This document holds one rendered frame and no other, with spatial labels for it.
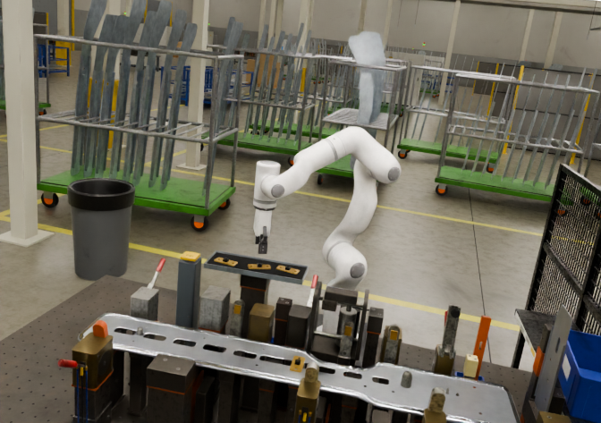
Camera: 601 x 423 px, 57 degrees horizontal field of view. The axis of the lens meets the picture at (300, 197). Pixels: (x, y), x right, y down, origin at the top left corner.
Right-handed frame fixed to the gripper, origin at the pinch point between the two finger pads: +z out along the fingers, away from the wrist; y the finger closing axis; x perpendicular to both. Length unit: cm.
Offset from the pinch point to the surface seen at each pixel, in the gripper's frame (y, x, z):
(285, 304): 17.7, 7.7, 14.3
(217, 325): 17.2, -15.1, 22.8
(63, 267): -255, -121, 124
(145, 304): 7.2, -39.8, 20.1
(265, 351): 30.9, -0.3, 24.2
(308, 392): 59, 8, 20
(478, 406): 62, 59, 24
